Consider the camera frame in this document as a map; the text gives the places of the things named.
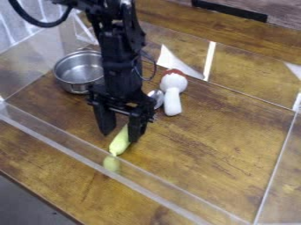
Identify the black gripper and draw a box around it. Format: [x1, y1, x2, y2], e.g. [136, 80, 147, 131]
[88, 61, 154, 142]

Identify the green handled metal spoon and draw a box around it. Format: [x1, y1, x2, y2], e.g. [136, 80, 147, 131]
[109, 90, 164, 156]

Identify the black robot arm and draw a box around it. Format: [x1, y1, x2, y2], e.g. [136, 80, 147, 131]
[52, 0, 155, 142]

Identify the white red plush mushroom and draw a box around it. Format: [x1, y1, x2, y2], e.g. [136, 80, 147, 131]
[160, 69, 188, 116]

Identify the small steel pot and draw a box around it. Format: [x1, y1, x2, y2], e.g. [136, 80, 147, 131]
[53, 49, 103, 95]

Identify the black bar on table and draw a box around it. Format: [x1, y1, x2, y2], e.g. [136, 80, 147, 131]
[190, 0, 267, 23]

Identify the black cable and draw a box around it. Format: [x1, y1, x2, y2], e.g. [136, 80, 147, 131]
[6, 0, 73, 29]

